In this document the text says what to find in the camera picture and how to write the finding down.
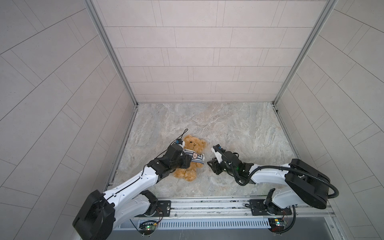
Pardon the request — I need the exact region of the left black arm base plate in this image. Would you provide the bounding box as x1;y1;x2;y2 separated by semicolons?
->
148;201;172;217

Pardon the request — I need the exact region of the brown plush teddy bear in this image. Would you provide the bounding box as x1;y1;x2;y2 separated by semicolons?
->
173;135;207;182

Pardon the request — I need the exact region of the left aluminium corner post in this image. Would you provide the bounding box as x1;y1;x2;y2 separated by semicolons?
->
84;0;139;108

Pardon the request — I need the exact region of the right green circuit board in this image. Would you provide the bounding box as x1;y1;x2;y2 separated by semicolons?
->
268;218;287;233

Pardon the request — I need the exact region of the left green circuit board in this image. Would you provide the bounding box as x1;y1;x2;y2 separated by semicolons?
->
139;220;159;236

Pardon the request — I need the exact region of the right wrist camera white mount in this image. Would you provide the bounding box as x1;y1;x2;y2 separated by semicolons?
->
211;144;226;164

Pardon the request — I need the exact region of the aluminium corner post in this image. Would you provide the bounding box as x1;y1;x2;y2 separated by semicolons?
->
84;0;139;108
272;0;339;105

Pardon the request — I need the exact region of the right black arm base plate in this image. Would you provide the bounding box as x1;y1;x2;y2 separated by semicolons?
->
245;200;292;216

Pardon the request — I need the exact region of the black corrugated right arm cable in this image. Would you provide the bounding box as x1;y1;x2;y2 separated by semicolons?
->
211;146;340;199

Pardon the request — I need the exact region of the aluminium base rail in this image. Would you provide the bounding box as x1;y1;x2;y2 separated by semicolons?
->
76;195;340;240

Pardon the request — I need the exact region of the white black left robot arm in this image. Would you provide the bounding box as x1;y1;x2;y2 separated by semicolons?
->
73;143;191;240

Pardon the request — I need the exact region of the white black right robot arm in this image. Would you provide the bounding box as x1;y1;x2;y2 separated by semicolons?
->
207;151;330;215

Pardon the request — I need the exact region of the blue white striped knit sweater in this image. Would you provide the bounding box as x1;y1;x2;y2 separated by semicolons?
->
184;149;205;164

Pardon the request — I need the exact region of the green circuit board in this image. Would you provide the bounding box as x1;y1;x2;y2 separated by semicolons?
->
268;218;287;233
139;220;159;236

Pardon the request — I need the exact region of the right aluminium corner post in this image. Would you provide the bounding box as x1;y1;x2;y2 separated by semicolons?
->
272;0;339;105

